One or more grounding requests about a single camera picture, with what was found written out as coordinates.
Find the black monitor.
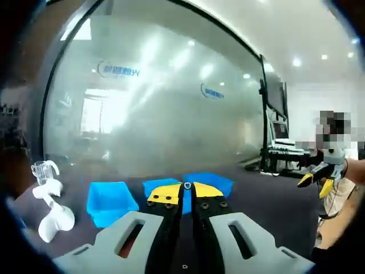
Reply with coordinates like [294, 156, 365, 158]
[261, 55, 289, 120]

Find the clear glass mug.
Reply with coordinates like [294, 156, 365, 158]
[30, 160, 55, 186]

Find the white arched plastic piece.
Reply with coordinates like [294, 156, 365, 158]
[45, 160, 60, 176]

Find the blue logo glass sticker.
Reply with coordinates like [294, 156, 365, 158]
[96, 59, 142, 79]
[200, 82, 226, 99]

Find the small screen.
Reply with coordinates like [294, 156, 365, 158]
[272, 121, 289, 140]

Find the black door frame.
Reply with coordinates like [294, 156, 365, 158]
[28, 0, 106, 163]

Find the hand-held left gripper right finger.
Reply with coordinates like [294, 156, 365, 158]
[191, 182, 316, 274]

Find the blue plastic bin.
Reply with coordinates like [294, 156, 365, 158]
[141, 177, 197, 215]
[182, 171, 234, 198]
[87, 181, 140, 228]

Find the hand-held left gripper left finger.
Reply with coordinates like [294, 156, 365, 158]
[52, 182, 183, 274]

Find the dark grey tablecloth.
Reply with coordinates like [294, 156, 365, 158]
[11, 165, 323, 274]

